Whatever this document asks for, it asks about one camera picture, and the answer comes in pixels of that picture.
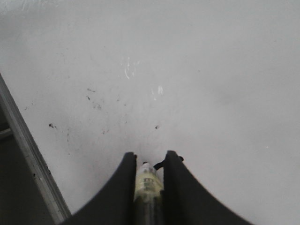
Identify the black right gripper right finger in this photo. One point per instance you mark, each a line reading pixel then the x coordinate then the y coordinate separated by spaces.
pixel 187 202

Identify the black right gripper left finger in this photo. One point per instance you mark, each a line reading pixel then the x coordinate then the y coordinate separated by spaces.
pixel 113 204

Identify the white whiteboard marker with tape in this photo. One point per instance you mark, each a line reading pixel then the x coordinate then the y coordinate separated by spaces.
pixel 148 208

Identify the white whiteboard with aluminium frame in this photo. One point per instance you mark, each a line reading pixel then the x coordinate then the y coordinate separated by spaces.
pixel 217 81

